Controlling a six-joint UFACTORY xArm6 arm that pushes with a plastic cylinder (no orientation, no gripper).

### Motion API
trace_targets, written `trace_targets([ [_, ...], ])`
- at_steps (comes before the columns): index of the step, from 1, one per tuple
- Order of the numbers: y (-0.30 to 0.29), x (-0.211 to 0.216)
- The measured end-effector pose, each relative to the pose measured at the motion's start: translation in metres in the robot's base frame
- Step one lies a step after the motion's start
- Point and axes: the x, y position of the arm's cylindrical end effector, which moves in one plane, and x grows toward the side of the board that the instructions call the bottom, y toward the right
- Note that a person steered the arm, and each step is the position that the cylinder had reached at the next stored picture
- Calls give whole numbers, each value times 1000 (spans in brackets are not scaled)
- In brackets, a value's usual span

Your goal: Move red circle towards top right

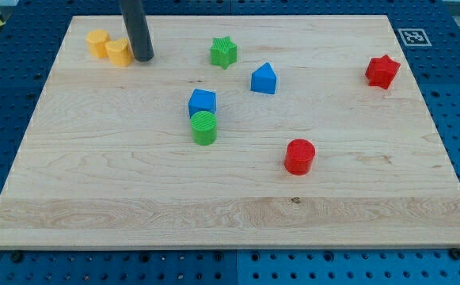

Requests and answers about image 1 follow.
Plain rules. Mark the green cylinder block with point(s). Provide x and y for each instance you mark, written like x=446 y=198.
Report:
x=204 y=128

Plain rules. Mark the light wooden board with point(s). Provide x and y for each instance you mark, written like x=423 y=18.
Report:
x=108 y=161

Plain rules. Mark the blue cube block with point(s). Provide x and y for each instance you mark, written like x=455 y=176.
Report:
x=202 y=100

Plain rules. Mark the red cylinder block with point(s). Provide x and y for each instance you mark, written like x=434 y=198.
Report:
x=299 y=156

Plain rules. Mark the blue triangular prism block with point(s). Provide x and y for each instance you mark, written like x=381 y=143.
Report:
x=263 y=79

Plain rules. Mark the green star block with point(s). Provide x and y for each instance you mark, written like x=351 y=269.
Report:
x=223 y=52

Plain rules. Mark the yellow heart block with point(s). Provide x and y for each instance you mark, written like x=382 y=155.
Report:
x=119 y=52

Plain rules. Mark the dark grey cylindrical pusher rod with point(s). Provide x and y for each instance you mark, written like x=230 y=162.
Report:
x=137 y=29

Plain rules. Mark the red star block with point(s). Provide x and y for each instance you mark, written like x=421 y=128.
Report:
x=382 y=71

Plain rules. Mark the yellow hexagon block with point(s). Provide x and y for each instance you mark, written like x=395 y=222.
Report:
x=96 y=41

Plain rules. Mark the white fiducial marker tag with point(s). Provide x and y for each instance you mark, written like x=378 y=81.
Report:
x=414 y=37

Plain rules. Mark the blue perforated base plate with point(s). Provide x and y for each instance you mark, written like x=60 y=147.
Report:
x=29 y=42

